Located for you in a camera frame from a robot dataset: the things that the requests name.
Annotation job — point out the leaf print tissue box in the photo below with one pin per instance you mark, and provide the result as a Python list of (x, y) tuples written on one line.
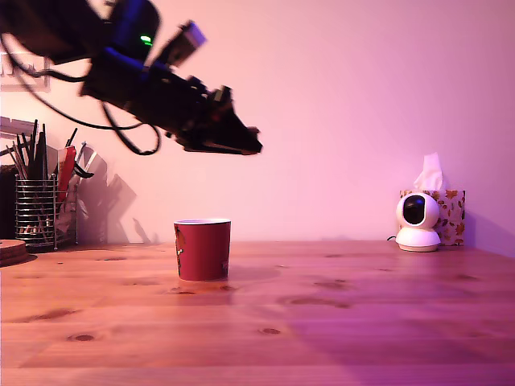
[(454, 217)]

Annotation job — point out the dark box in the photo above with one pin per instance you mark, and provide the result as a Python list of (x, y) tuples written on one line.
[(6, 201)]

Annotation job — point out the brown chopstick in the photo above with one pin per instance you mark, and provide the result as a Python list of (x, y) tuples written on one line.
[(17, 163)]

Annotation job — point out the red utensil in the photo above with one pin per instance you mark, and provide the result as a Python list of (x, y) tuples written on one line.
[(67, 169)]

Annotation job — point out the thin black stick utensil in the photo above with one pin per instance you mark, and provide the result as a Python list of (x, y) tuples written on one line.
[(72, 137)]

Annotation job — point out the black chopstick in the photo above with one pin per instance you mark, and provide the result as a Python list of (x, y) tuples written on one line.
[(34, 136)]

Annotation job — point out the white tissue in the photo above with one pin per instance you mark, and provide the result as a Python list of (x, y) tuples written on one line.
[(429, 173)]

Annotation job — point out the black spatula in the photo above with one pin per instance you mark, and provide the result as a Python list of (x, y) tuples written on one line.
[(41, 157)]

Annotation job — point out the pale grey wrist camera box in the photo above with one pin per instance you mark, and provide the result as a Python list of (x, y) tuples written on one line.
[(189, 40)]

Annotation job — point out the small white round camera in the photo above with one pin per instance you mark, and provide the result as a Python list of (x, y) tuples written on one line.
[(417, 241)]

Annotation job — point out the metal tongs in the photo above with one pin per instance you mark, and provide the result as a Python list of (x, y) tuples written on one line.
[(85, 167)]

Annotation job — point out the white wall rail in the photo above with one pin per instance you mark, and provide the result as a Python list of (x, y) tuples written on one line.
[(16, 126)]

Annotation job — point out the round cork trivet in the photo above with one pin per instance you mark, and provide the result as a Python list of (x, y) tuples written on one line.
[(12, 253)]

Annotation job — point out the white wall switch plate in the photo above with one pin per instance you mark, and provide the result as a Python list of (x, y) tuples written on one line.
[(24, 84)]

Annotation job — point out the red coffee cup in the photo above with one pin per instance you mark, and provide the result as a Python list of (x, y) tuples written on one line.
[(203, 249)]

